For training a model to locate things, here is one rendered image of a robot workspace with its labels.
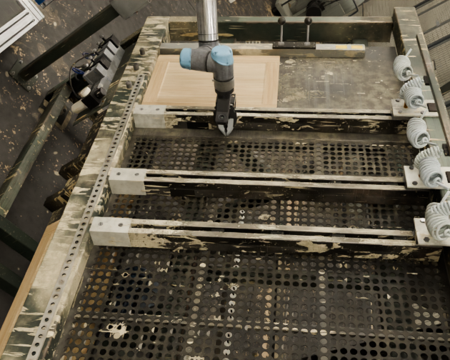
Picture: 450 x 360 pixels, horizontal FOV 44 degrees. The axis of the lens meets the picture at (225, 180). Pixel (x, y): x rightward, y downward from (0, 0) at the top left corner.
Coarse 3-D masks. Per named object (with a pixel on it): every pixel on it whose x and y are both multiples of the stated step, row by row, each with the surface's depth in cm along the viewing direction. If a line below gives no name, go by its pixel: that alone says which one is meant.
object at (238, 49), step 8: (160, 48) 260; (168, 48) 259; (176, 48) 259; (192, 48) 258; (232, 48) 256; (240, 48) 256; (248, 48) 255; (256, 48) 255; (264, 48) 255; (320, 48) 252; (328, 48) 252; (296, 56) 255; (304, 56) 255; (312, 56) 254; (320, 56) 254; (328, 56) 253; (336, 56) 253; (344, 56) 252; (352, 56) 252; (360, 56) 252
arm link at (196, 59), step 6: (186, 48) 196; (198, 48) 197; (204, 48) 199; (180, 54) 195; (186, 54) 194; (192, 54) 193; (198, 54) 193; (204, 54) 192; (180, 60) 195; (186, 60) 194; (192, 60) 193; (198, 60) 193; (204, 60) 192; (186, 66) 196; (192, 66) 195; (198, 66) 194; (204, 66) 193
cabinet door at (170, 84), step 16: (160, 64) 253; (176, 64) 253; (240, 64) 250; (256, 64) 249; (272, 64) 248; (160, 80) 243; (176, 80) 243; (192, 80) 243; (208, 80) 242; (240, 80) 241; (256, 80) 240; (272, 80) 239; (144, 96) 235; (160, 96) 235; (176, 96) 234; (192, 96) 233; (208, 96) 233; (240, 96) 232; (256, 96) 231; (272, 96) 230
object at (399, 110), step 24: (144, 120) 219; (168, 120) 218; (192, 120) 217; (240, 120) 214; (264, 120) 213; (288, 120) 212; (312, 120) 211; (336, 120) 209; (360, 120) 208; (384, 120) 207; (408, 120) 206
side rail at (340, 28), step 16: (176, 16) 279; (192, 16) 278; (224, 16) 277; (240, 16) 276; (256, 16) 275; (272, 16) 274; (288, 16) 273; (304, 16) 272; (320, 16) 272; (336, 16) 271; (352, 16) 270; (368, 16) 269; (384, 16) 268; (176, 32) 280; (192, 32) 279; (224, 32) 277; (240, 32) 276; (256, 32) 275; (272, 32) 274; (288, 32) 273; (304, 32) 272; (320, 32) 272; (336, 32) 271; (352, 32) 270; (368, 32) 269; (384, 32) 268
